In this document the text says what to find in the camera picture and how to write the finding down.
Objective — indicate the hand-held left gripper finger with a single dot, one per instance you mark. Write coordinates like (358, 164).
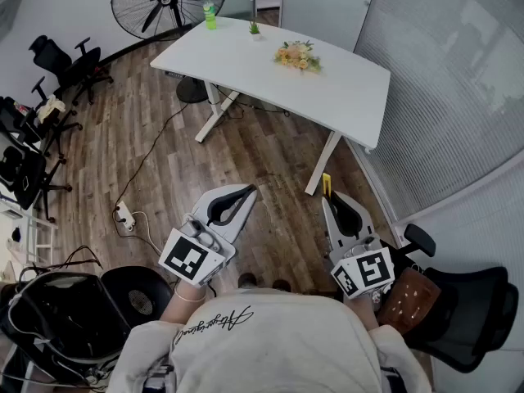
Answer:
(223, 195)
(241, 210)

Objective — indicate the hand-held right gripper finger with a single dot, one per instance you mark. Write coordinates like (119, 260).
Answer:
(335, 217)
(357, 217)

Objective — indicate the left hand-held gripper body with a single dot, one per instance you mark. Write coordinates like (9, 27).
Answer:
(186, 258)

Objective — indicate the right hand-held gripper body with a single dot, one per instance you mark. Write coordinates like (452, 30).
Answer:
(370, 270)

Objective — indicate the person's right forearm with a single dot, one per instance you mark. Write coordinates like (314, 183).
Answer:
(362, 313)

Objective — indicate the person's left forearm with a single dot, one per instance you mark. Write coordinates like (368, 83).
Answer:
(178, 307)

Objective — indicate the brown leather bag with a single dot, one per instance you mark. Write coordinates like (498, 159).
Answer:
(409, 301)

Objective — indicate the white desk leg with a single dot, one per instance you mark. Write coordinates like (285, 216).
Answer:
(213, 117)
(323, 162)

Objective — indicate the black round seat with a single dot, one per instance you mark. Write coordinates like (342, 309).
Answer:
(135, 285)

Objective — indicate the person's left shoe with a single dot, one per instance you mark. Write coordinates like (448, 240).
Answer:
(247, 281)

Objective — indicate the person's shoe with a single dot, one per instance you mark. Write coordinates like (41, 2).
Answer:
(247, 281)
(281, 285)

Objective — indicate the white power strip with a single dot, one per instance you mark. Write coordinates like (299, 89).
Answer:
(125, 215)

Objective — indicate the person's right shoe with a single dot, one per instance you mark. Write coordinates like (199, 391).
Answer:
(281, 285)

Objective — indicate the black mesh armchair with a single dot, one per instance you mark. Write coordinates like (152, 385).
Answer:
(471, 313)

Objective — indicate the cream sweatshirt with script print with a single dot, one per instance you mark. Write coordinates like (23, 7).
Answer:
(266, 342)

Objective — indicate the dark desk control panel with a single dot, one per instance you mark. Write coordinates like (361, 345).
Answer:
(173, 74)

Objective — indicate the white step stool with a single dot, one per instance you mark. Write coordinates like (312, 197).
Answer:
(37, 236)

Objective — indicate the yellow flower bouquet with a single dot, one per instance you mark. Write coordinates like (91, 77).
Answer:
(296, 55)

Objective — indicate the small potted green plant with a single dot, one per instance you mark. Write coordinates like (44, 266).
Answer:
(255, 31)

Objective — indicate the small black object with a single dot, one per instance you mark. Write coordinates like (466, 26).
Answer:
(16, 234)

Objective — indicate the green soda bottle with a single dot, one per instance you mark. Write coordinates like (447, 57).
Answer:
(210, 19)

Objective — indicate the crumpled cream cloth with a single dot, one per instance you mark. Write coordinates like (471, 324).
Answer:
(51, 109)

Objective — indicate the small red packet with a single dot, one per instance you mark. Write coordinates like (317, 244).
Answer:
(20, 107)

